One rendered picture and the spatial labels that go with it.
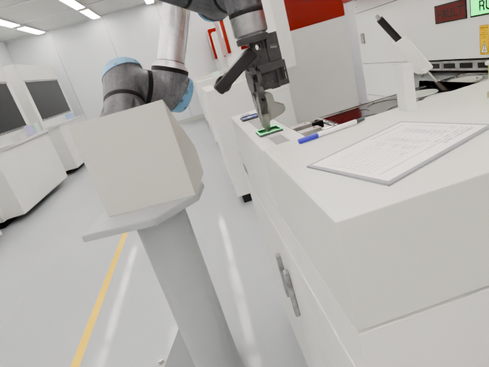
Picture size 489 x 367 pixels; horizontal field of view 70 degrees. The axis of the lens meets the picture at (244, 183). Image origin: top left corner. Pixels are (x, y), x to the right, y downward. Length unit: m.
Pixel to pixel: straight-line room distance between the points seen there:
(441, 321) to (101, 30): 8.79
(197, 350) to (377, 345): 0.89
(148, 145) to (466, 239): 0.76
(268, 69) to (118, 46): 8.19
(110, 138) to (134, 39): 7.90
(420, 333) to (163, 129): 0.73
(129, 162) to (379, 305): 0.75
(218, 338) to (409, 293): 0.91
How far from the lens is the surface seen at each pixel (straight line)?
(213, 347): 1.29
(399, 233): 0.40
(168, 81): 1.12
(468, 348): 0.56
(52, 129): 7.03
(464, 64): 1.15
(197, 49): 8.78
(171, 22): 1.17
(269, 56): 0.80
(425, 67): 0.74
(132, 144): 0.98
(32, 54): 9.38
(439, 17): 1.21
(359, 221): 0.37
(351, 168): 0.48
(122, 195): 1.04
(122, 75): 1.09
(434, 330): 0.51
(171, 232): 1.05
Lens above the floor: 1.14
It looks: 20 degrees down
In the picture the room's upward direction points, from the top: 16 degrees counter-clockwise
